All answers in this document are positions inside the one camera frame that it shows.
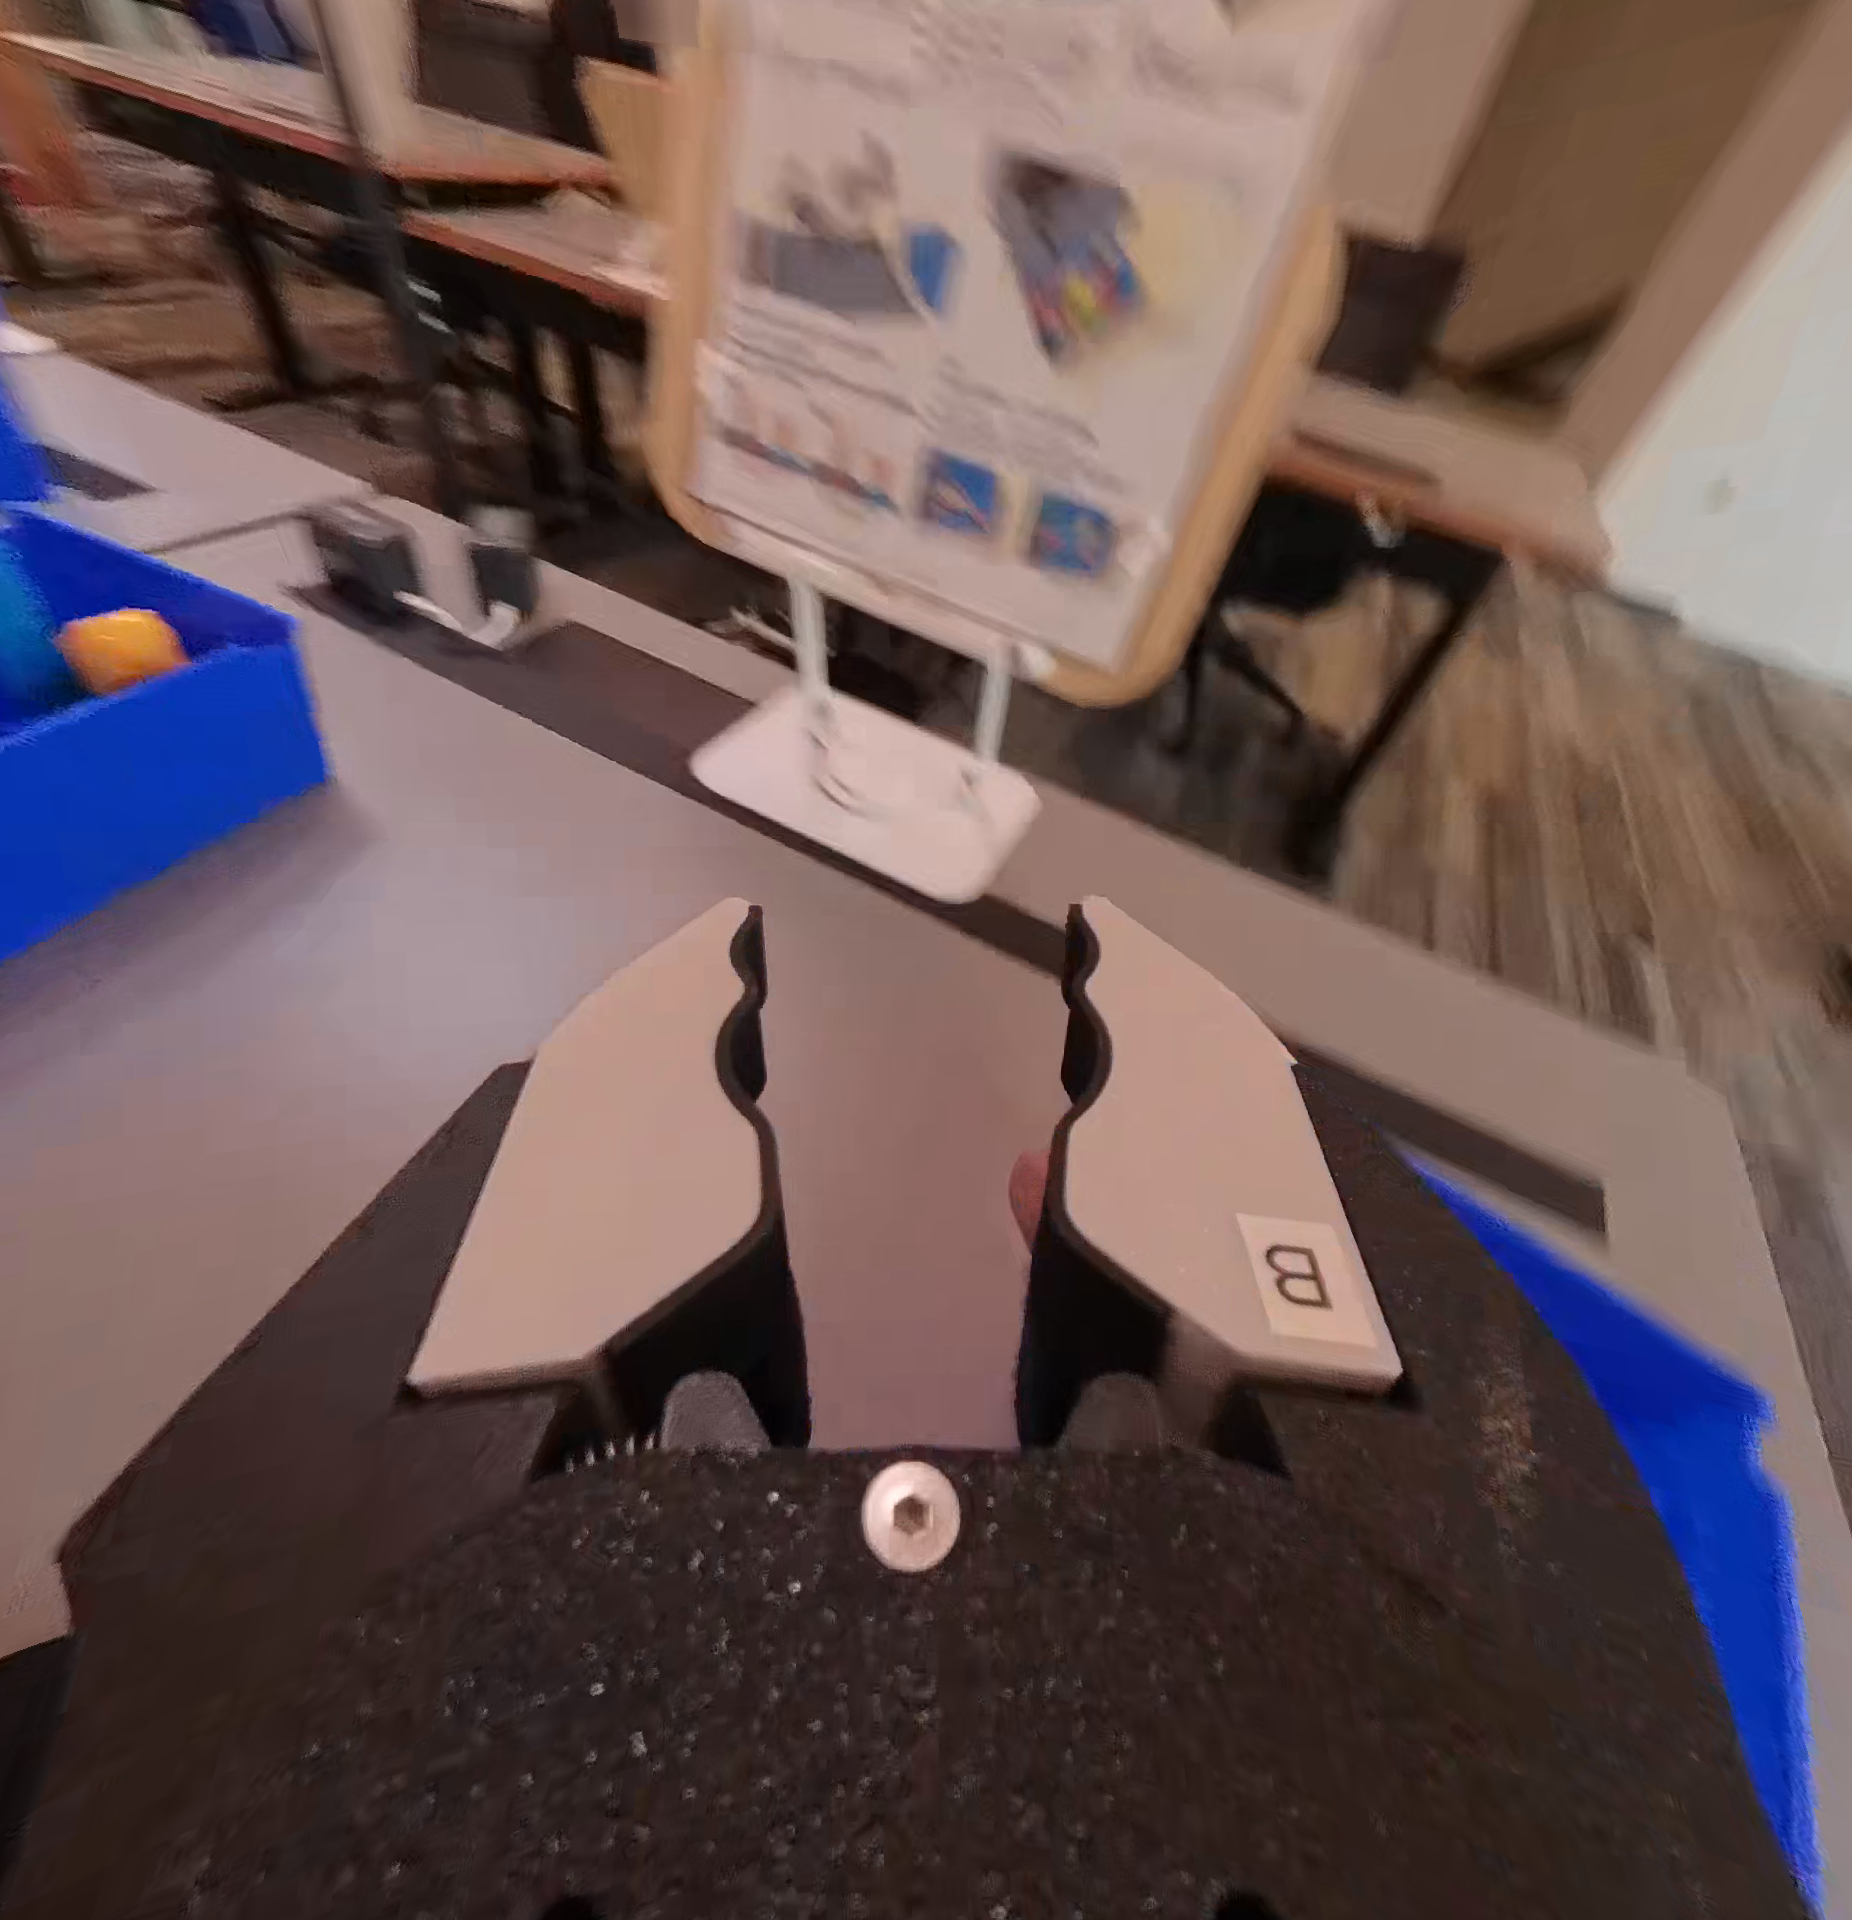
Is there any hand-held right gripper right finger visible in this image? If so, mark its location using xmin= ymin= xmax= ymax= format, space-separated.
xmin=1017 ymin=897 xmax=1404 ymax=1448

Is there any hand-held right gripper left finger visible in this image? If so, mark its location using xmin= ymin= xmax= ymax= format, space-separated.
xmin=408 ymin=897 xmax=810 ymax=1448

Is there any blue mega block tower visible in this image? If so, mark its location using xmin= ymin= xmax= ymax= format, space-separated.
xmin=0 ymin=518 xmax=79 ymax=711

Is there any orange mega block tower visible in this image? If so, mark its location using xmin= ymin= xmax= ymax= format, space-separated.
xmin=54 ymin=606 xmax=190 ymax=694

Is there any white poster stand base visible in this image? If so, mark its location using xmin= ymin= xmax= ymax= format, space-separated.
xmin=689 ymin=578 xmax=1040 ymax=907

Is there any black office chair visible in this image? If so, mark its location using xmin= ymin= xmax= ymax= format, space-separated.
xmin=1323 ymin=240 xmax=1469 ymax=394

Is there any instruction poster board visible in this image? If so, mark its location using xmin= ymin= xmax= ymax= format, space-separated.
xmin=648 ymin=0 xmax=1347 ymax=707

